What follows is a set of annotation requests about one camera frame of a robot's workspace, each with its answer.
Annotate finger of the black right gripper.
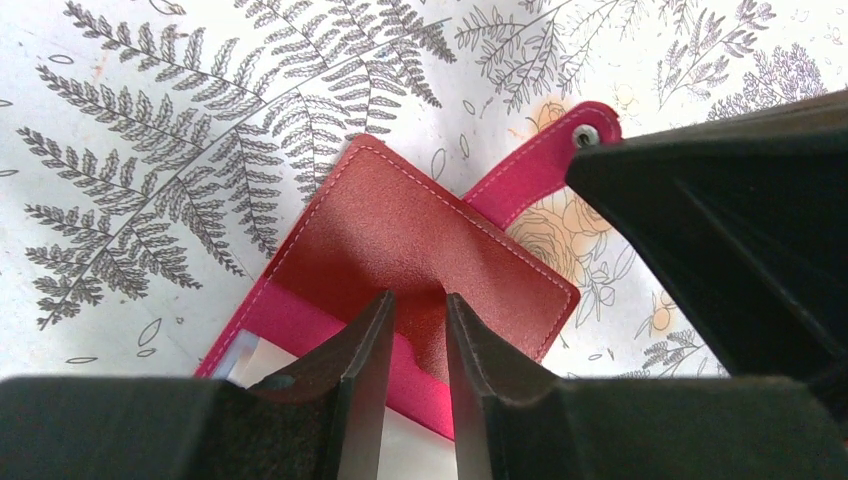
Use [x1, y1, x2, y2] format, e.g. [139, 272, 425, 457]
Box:
[565, 90, 847, 423]

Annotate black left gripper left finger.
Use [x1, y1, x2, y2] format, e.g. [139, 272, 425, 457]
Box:
[1, 292, 395, 479]

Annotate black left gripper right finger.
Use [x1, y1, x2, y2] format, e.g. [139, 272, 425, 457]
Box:
[446, 294, 847, 479]

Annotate red leather card holder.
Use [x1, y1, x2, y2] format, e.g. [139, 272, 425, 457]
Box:
[197, 101, 622, 438]

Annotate floral patterned table mat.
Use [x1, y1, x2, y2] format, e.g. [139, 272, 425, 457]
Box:
[0, 0, 848, 480]

